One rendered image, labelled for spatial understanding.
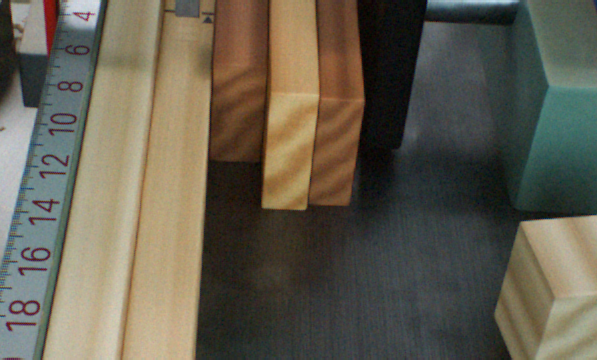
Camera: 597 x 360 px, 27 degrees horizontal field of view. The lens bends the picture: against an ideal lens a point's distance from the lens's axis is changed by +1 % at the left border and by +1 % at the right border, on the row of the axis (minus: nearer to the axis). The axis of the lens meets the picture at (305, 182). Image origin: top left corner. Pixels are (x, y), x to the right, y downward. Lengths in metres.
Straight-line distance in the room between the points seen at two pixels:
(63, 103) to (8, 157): 0.22
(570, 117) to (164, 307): 0.16
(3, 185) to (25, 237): 0.25
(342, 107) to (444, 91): 0.10
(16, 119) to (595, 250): 0.35
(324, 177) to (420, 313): 0.06
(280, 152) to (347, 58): 0.04
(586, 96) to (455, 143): 0.07
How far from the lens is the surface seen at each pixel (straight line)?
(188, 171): 0.40
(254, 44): 0.45
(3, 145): 0.63
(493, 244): 0.45
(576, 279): 0.38
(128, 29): 0.45
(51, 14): 0.46
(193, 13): 0.45
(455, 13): 0.48
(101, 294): 0.35
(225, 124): 0.46
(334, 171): 0.44
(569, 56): 0.44
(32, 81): 0.62
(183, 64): 0.45
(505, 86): 0.49
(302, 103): 0.42
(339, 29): 0.45
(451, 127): 0.50
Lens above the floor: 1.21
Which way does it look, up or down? 42 degrees down
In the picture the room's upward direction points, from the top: 6 degrees clockwise
